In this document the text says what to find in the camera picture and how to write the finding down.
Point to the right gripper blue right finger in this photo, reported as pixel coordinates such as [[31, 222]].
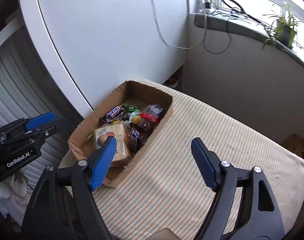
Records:
[[259, 215]]

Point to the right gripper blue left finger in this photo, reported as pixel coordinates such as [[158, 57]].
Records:
[[62, 204]]

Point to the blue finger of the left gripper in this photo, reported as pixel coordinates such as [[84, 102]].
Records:
[[51, 128], [40, 120]]

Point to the snickers bar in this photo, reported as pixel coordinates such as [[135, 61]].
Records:
[[137, 138], [116, 111]]

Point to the bread sandwich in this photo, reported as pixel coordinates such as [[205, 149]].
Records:
[[114, 142]]

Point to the green snack packet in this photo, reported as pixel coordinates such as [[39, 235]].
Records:
[[131, 108]]

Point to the red clear snack bag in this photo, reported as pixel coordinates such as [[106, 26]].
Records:
[[150, 117]]

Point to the green lid jelly cup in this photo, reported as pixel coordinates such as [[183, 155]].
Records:
[[102, 138]]

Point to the gloved left hand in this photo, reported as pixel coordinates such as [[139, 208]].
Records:
[[14, 197]]

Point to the striped beige table cloth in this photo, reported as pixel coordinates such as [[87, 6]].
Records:
[[166, 186]]

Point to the brown cardboard box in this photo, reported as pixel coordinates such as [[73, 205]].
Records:
[[134, 114]]

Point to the white wardrobe cabinet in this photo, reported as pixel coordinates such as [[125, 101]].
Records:
[[89, 47]]

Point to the potted spider plant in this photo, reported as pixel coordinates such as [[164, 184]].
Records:
[[283, 28]]

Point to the grey windowsill cover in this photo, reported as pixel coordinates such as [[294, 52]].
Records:
[[221, 21]]

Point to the white power strip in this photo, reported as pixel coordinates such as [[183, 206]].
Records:
[[205, 6]]

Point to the black ring light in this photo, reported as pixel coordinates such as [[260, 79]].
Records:
[[234, 6]]

